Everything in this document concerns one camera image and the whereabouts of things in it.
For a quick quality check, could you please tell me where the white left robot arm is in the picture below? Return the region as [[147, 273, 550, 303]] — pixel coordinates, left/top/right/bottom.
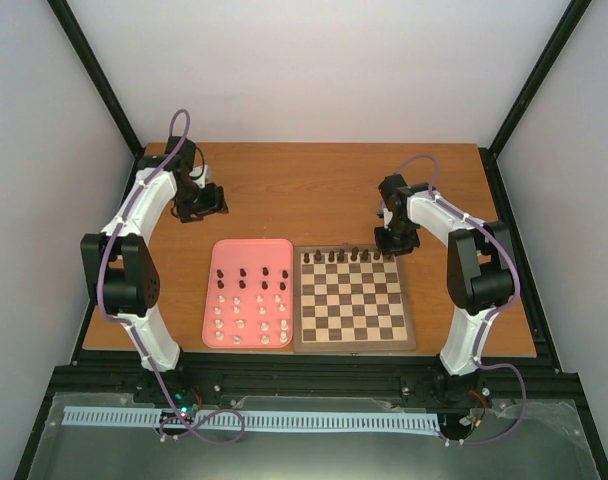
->
[[80, 135, 228, 403]]

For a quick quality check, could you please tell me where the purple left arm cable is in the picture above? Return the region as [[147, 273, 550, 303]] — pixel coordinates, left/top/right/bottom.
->
[[96, 108, 245, 445]]

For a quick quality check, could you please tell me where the black aluminium frame rail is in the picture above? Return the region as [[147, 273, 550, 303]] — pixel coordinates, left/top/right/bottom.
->
[[48, 349, 583, 416]]

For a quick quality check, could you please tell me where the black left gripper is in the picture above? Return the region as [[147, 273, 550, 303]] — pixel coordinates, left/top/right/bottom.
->
[[174, 182, 230, 224]]

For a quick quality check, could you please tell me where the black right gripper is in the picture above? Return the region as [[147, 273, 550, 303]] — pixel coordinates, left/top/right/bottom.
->
[[374, 218, 420, 258]]

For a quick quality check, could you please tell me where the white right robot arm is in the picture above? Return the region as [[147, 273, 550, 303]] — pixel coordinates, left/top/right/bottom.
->
[[374, 174, 520, 376]]

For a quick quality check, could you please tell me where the wooden chess board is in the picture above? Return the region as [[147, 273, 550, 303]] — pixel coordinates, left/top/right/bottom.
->
[[294, 245, 417, 355]]

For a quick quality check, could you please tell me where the light blue cable duct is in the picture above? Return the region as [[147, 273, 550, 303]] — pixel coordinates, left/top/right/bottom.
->
[[61, 406, 440, 436]]

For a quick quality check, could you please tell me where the pink plastic tray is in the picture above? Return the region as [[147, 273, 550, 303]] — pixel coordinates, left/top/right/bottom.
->
[[202, 239, 294, 350]]

